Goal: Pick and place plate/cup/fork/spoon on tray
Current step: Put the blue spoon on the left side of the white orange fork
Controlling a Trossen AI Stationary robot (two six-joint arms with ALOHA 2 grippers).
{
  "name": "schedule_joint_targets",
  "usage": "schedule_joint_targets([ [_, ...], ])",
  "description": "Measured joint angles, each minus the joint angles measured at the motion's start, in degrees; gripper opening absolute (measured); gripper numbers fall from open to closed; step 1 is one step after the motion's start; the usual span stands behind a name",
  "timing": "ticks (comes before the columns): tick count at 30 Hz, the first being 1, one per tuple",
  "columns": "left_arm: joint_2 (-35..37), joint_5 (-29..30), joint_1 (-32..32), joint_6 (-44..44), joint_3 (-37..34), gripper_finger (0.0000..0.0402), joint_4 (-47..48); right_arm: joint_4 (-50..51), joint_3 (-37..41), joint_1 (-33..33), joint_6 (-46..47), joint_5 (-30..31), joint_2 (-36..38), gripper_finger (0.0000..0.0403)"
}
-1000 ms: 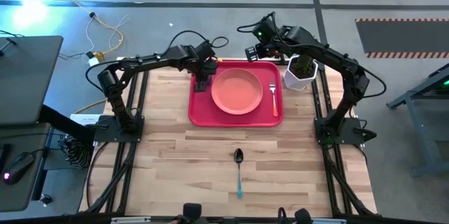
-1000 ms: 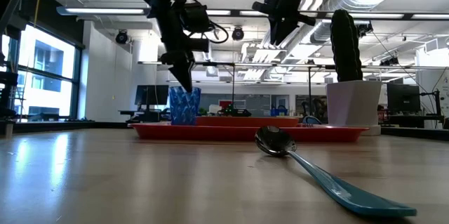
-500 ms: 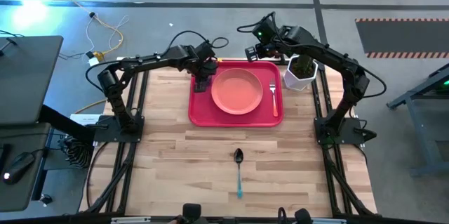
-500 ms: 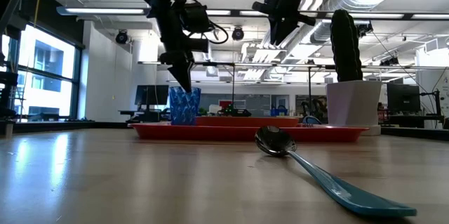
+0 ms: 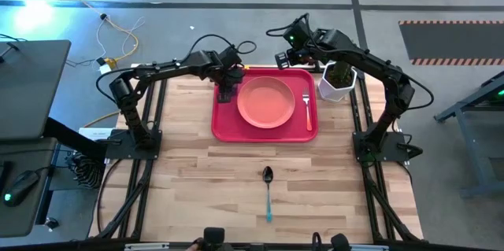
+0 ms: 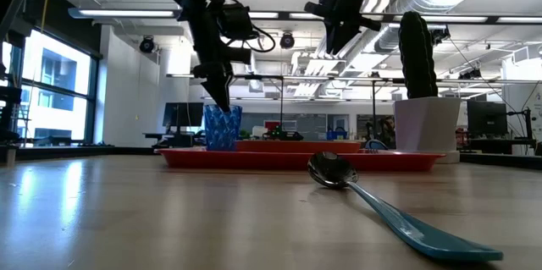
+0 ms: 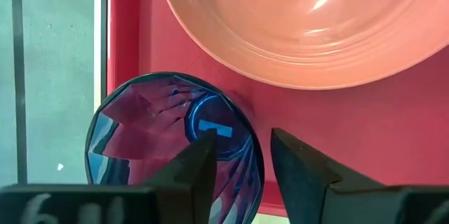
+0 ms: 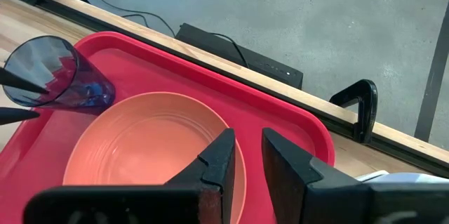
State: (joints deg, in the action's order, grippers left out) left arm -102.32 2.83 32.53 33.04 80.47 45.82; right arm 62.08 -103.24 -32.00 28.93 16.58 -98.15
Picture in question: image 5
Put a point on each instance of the white power adapter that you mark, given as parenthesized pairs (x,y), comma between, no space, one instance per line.
(105,70)

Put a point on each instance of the black aluminium table frame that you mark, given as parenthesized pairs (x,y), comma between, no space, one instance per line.
(138,180)

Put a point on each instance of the black caster wheel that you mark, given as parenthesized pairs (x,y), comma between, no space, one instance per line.
(51,224)

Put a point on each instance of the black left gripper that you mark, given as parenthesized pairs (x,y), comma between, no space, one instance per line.
(228,68)

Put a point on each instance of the red plastic tray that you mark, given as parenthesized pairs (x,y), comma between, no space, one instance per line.
(228,125)

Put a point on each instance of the blue-grey metal table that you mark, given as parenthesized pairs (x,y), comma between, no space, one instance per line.
(472,156)

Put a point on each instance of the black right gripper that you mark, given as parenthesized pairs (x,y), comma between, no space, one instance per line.
(299,42)

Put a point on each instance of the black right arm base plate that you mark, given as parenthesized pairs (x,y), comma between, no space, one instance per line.
(393,152)

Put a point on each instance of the black low desk top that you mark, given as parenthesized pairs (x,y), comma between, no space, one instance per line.
(23,219)

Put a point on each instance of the white label card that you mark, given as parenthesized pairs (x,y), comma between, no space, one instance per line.
(94,133)

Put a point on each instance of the black raised desk top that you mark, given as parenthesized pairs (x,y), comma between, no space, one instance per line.
(31,86)

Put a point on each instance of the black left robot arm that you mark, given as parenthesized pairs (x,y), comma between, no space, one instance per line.
(157,70)

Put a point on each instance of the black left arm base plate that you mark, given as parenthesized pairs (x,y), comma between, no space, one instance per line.
(118,150)

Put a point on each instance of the black hazard-striped floor mat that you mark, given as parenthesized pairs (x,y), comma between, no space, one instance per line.
(453,42)

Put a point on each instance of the orange round plate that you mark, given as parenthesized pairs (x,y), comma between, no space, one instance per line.
(265,102)

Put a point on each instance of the green cactus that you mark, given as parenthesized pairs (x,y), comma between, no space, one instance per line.
(339,76)

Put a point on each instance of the black computer mouse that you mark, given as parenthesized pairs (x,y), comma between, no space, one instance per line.
(19,188)

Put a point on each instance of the person's hand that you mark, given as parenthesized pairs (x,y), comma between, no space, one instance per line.
(192,248)

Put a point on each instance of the silver edge bracket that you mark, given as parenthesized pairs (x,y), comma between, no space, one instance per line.
(146,246)
(370,248)

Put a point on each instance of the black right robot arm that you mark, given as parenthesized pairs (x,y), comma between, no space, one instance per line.
(370,62)

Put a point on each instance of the black floor plug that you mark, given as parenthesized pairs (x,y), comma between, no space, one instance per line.
(103,16)

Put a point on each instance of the white faceted plant pot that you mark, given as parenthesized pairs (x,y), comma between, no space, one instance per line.
(327,91)

